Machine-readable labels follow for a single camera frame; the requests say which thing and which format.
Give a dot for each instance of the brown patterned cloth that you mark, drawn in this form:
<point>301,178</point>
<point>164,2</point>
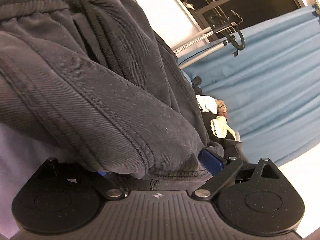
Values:
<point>221,107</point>

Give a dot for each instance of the small pale object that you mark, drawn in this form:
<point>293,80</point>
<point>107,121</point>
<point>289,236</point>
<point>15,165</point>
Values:
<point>186,2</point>

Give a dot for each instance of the pale yellow cloth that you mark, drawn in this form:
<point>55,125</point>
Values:
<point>221,128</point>

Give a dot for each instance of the metal clothes stand with hangers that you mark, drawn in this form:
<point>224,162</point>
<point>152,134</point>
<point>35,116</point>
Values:
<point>220,23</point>

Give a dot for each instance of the light blue cloth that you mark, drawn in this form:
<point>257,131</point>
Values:
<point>187,76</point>

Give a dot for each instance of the bed with white sheet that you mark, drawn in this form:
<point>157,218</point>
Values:
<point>15,170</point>

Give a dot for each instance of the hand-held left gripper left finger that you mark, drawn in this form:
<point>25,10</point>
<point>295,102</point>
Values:
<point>101,173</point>

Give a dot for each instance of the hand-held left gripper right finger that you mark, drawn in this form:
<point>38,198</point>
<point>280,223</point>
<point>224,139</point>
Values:
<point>211,160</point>

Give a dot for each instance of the dark grey sweatpants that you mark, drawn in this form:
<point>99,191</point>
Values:
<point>87,80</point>

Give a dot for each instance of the small black object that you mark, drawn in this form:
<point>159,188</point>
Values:
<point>197,82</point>

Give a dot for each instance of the dark window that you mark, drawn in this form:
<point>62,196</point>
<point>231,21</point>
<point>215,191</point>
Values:
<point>262,2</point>

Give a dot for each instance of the black garment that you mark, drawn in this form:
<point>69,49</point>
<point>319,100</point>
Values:
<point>233,147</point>

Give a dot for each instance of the white cloth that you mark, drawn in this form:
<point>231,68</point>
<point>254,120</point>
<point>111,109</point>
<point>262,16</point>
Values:
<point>207,104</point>

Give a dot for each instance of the wide blue curtain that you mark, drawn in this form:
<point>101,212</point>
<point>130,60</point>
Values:
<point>275,80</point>

